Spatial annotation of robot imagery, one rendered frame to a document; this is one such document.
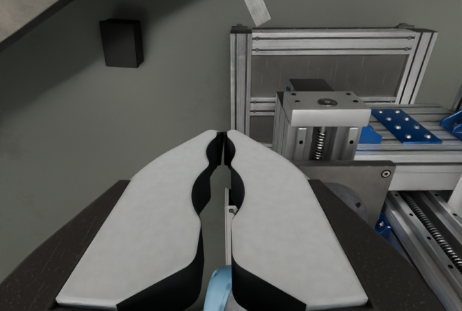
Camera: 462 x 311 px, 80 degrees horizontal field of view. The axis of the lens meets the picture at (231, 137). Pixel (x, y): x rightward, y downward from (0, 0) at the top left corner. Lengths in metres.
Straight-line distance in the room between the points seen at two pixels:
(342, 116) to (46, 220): 2.23
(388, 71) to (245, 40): 0.65
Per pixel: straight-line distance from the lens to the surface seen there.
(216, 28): 1.44
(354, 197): 0.53
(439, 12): 1.73
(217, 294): 0.41
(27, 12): 0.88
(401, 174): 0.70
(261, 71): 1.27
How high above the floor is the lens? 1.42
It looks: 60 degrees down
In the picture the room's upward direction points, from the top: 180 degrees counter-clockwise
